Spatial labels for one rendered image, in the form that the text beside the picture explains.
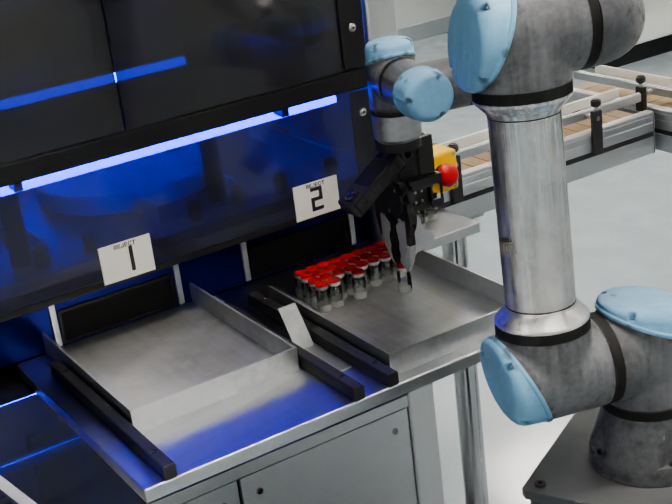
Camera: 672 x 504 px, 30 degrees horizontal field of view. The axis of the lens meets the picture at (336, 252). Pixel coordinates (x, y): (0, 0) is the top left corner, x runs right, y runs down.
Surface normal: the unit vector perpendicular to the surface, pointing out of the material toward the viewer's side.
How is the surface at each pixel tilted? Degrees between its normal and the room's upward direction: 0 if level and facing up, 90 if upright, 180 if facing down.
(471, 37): 82
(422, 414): 90
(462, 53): 82
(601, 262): 0
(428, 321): 0
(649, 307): 7
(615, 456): 73
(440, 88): 90
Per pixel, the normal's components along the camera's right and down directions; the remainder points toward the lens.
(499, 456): -0.11, -0.92
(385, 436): 0.54, 0.25
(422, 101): 0.33, 0.31
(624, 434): -0.66, 0.05
